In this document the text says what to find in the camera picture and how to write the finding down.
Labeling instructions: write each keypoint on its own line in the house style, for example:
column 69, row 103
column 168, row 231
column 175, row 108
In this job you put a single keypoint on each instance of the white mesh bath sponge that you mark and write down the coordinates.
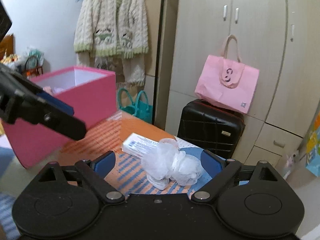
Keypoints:
column 166, row 162

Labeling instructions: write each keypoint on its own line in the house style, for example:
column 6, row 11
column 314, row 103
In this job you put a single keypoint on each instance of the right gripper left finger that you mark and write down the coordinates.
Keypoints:
column 93, row 174

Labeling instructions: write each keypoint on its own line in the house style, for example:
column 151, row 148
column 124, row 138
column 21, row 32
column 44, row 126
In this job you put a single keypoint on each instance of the pink paper tote bag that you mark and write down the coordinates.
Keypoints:
column 226, row 83

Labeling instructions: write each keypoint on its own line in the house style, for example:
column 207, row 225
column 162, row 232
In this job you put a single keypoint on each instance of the orange handled gift bag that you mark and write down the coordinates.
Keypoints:
column 32, row 67

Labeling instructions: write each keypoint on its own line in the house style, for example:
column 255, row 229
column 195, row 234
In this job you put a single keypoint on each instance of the colourful cartoon paper bag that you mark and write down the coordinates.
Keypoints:
column 312, row 148

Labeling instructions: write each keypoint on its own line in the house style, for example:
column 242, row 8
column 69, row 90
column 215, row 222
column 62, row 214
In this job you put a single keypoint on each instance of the pink storage box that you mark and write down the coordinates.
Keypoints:
column 90, row 91

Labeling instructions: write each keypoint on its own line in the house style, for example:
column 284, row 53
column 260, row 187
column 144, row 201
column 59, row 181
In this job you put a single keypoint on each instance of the cream knitted cardigan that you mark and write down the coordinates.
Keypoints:
column 112, row 27

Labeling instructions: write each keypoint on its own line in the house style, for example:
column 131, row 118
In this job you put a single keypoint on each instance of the teal basket bag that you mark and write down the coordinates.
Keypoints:
column 139, row 108

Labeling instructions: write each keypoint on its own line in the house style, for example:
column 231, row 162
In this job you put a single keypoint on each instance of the black suitcase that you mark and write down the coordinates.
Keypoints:
column 211, row 128

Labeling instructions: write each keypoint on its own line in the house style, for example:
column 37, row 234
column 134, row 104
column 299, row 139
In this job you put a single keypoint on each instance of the colourful patchwork tablecloth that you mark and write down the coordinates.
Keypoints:
column 127, row 176

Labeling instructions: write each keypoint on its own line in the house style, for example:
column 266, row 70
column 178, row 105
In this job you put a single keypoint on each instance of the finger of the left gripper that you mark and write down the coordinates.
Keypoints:
column 50, row 102
column 57, row 120

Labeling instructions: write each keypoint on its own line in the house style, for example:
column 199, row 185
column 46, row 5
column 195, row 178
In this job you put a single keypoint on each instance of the white wet wipes pack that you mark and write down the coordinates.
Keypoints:
column 144, row 148

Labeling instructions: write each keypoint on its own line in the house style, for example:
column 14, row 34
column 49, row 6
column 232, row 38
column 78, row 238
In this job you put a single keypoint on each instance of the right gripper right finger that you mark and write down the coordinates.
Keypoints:
column 221, row 172

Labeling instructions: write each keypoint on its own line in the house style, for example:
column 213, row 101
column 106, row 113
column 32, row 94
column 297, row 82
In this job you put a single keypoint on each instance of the beige wardrobe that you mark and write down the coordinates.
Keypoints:
column 278, row 37

